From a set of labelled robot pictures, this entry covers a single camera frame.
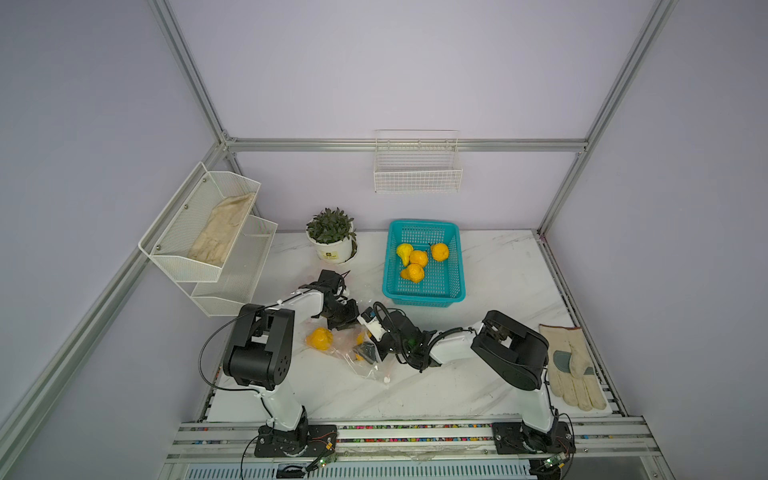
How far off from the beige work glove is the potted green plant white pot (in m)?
0.72

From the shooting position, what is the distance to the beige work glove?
815 mm

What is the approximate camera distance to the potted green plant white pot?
3.22ft
